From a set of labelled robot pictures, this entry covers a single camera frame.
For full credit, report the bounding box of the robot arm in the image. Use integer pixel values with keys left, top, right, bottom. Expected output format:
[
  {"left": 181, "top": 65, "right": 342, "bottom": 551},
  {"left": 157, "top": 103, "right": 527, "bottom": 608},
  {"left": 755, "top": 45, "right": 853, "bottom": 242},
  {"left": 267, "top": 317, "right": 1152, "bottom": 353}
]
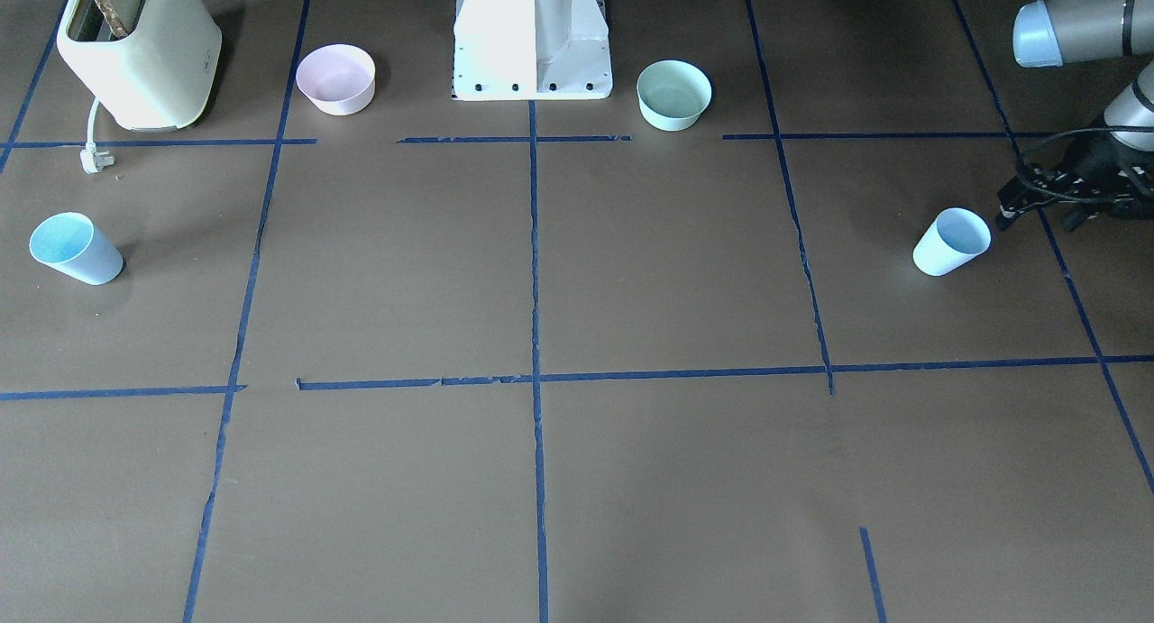
[{"left": 994, "top": 0, "right": 1153, "bottom": 232}]

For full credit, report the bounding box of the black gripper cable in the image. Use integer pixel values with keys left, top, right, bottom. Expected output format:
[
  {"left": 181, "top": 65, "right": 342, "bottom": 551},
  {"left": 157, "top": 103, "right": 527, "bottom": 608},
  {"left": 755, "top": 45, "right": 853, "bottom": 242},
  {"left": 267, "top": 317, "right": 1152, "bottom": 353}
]
[{"left": 1017, "top": 125, "right": 1154, "bottom": 200}]

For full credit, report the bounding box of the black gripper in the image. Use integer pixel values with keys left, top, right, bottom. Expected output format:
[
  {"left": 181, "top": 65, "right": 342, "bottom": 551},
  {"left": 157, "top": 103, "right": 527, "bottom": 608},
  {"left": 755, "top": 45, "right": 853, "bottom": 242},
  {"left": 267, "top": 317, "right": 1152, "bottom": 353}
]
[{"left": 996, "top": 140, "right": 1153, "bottom": 233}]

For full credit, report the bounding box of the light blue cup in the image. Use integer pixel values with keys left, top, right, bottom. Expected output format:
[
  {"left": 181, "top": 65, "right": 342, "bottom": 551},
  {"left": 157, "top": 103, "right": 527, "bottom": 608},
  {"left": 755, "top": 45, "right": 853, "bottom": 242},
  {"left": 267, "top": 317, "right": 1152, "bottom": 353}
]
[
  {"left": 28, "top": 212, "right": 123, "bottom": 286},
  {"left": 912, "top": 207, "right": 992, "bottom": 277}
]

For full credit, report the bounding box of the mint green bowl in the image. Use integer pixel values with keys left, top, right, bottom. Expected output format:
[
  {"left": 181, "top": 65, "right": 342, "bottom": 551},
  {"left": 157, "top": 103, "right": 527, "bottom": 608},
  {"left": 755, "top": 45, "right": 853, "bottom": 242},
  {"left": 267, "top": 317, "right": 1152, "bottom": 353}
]
[{"left": 636, "top": 60, "right": 713, "bottom": 133}]

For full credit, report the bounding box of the cream white toaster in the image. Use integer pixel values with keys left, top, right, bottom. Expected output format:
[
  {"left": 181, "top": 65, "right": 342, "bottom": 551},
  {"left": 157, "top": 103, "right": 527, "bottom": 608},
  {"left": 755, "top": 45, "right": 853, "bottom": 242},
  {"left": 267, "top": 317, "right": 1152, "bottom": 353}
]
[{"left": 55, "top": 0, "right": 222, "bottom": 133}]

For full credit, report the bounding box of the pink bowl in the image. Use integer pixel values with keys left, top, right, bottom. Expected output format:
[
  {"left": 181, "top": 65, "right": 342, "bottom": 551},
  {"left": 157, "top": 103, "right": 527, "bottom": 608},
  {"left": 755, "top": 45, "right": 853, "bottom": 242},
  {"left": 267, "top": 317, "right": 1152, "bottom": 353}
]
[{"left": 294, "top": 43, "right": 379, "bottom": 117}]

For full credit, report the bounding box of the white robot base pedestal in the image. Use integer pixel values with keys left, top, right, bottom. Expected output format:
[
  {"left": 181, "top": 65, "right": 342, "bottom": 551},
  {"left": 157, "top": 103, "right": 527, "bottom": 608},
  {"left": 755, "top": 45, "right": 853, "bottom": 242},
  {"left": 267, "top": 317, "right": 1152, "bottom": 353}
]
[{"left": 451, "top": 0, "right": 614, "bottom": 102}]

